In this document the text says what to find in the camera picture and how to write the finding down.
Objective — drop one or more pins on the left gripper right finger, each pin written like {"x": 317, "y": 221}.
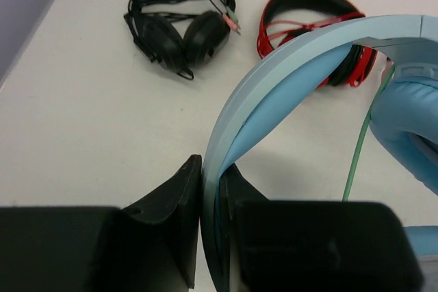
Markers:
{"x": 297, "y": 245}

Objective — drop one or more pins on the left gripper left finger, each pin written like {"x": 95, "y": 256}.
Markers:
{"x": 148, "y": 246}

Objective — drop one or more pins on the large light blue headphones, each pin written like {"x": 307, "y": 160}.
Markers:
{"x": 278, "y": 84}

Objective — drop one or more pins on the black headphones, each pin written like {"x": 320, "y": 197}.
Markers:
{"x": 180, "y": 42}

